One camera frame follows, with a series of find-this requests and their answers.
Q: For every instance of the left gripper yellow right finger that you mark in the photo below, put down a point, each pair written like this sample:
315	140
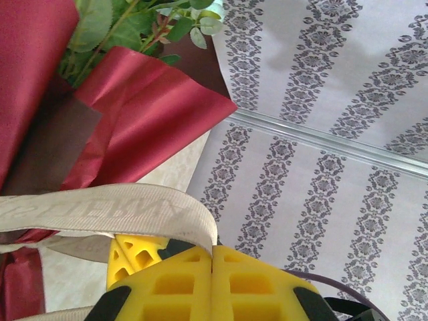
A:
254	291

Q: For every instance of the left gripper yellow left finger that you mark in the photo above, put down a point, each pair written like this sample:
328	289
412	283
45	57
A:
167	291

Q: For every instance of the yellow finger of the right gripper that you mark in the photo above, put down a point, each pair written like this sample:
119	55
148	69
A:
133	257

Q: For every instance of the beige ribbon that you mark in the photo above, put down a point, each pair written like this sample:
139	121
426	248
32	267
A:
133	204

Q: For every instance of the red and maroon wrapping paper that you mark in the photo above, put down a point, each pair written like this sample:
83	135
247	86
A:
150	117

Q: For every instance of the magenta fake rose stem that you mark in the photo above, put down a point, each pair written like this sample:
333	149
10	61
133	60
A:
97	26

